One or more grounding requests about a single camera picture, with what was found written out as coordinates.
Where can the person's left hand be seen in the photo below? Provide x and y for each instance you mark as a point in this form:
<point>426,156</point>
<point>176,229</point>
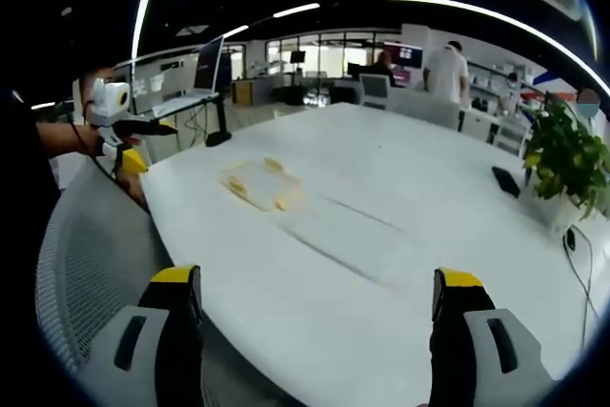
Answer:
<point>90,140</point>

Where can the short ceiling light strip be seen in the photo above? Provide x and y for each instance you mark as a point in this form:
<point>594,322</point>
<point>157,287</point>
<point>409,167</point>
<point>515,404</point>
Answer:
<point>295,10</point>
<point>235,31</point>

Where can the white plant pot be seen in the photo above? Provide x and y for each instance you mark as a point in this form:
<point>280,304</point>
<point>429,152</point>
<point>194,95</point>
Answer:
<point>564,214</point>

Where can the black phone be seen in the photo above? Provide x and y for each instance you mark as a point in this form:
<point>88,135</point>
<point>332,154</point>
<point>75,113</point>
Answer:
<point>506,181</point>

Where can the wall monitor screen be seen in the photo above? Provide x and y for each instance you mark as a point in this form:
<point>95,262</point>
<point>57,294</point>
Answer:
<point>405,55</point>

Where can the wooden cabinet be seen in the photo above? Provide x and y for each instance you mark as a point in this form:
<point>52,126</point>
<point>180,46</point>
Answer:
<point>242,92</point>

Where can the open laptop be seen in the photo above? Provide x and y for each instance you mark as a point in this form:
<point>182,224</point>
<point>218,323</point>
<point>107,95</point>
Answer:
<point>207,64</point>

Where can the grey mesh office chair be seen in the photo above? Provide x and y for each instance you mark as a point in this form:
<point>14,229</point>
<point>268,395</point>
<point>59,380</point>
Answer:
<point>95,245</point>

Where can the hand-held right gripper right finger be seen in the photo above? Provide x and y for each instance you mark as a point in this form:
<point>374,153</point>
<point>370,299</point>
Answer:
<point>476,354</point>

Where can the person's dark clothing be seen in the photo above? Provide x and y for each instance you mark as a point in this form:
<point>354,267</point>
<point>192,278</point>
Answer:
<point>19,197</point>

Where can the white office chair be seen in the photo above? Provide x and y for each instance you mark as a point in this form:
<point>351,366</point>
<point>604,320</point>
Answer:
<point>512,135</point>
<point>374,90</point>

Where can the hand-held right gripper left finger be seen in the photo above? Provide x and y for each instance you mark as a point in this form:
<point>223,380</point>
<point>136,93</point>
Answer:
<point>143,354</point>

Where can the long ceiling light strip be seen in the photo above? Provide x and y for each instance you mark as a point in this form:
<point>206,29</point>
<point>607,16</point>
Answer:
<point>141,21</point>
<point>500,18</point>

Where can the black screen on stand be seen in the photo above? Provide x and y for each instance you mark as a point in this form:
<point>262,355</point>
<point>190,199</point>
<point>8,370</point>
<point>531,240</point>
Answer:
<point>297,57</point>

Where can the green potted plant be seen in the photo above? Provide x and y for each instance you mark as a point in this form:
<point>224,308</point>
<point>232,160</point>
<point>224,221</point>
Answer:
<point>567,149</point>

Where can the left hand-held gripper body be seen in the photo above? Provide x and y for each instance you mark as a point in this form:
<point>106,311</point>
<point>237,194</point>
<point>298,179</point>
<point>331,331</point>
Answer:
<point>107,107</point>

